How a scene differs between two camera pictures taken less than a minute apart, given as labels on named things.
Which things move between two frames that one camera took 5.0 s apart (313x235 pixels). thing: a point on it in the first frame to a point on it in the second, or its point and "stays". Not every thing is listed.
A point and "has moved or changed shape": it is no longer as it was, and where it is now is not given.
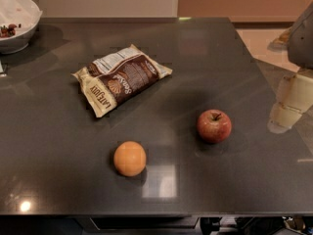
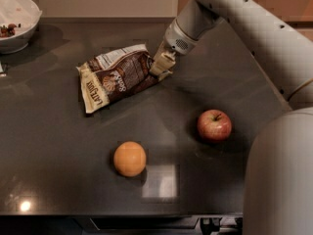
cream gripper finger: (283, 117) to (162, 65)
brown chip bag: (117, 77) has moved or changed shape
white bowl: (17, 10) stays
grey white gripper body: (301, 46) to (178, 40)
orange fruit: (129, 159) stays
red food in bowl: (8, 31) stays
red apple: (213, 125) stays
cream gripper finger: (295, 91) to (163, 60)
